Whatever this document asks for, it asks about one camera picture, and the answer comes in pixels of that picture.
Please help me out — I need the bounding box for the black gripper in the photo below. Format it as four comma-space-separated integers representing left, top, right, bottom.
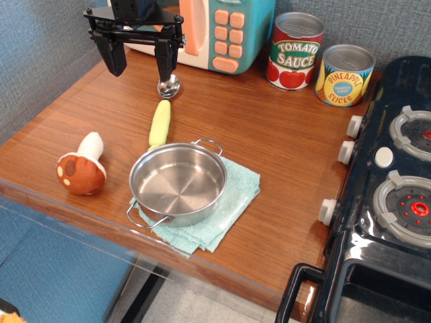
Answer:
84, 1, 185, 82

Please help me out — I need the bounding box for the stainless steel pot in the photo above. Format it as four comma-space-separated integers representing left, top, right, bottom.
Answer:
126, 139, 228, 229

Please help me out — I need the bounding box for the teal toy microwave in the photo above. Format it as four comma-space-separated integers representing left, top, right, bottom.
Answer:
107, 0, 277, 75

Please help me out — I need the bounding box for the brown plush mushroom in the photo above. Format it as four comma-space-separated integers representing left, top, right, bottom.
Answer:
56, 132, 107, 195

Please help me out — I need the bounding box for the tomato sauce can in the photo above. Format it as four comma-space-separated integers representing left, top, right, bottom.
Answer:
266, 11, 325, 90

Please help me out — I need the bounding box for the teal folded cloth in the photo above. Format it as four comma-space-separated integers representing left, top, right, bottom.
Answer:
151, 156, 260, 257

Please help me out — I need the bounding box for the pineapple slices can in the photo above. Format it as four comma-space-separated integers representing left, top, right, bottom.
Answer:
315, 44, 376, 107

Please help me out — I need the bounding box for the metal table leg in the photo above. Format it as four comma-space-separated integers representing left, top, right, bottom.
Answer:
105, 257, 172, 322

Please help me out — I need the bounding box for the orange plush object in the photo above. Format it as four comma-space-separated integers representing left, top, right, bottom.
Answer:
0, 312, 26, 323

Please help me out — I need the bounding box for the black toy stove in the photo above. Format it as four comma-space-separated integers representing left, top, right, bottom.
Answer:
276, 56, 430, 322

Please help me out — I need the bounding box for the spoon with yellow handle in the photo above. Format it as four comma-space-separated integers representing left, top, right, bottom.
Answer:
148, 74, 180, 151

